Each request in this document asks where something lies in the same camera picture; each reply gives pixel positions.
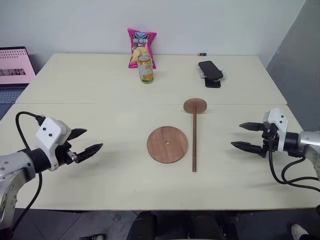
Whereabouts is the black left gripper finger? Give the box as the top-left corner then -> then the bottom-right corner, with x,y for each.
67,128 -> 88,142
74,143 -> 104,164

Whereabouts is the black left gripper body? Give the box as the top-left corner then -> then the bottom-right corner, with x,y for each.
55,141 -> 79,167

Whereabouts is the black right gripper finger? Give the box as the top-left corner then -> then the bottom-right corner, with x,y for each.
239,121 -> 266,133
230,140 -> 264,157

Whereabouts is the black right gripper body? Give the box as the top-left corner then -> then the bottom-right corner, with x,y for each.
259,124 -> 280,159

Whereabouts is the wooden rod with small disc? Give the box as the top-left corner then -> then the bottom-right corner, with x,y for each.
183,98 -> 208,173

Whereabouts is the flat black case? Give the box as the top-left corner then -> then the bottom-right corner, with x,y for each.
204,77 -> 222,89

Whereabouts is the black smartphone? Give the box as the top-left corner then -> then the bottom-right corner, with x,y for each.
198,60 -> 224,81

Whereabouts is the round wooden base disc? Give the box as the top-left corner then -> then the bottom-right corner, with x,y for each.
146,126 -> 189,164

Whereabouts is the black shoe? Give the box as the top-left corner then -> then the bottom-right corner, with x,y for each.
81,233 -> 106,240

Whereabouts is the yellow drink can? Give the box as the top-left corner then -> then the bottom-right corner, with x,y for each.
137,54 -> 154,85

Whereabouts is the laptop with pink screen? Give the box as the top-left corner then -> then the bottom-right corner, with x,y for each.
0,46 -> 37,119

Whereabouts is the white shoe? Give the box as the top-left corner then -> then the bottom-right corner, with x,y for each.
290,223 -> 310,240

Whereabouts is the pink potato chip bag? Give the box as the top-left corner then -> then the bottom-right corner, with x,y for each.
127,27 -> 158,70

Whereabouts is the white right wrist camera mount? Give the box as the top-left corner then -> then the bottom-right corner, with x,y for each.
262,107 -> 289,153

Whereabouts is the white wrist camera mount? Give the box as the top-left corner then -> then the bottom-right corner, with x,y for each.
34,116 -> 72,172
262,107 -> 289,153

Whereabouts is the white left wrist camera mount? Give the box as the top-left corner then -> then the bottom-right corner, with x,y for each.
34,116 -> 72,172

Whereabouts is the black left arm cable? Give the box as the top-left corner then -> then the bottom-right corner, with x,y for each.
15,111 -> 45,227

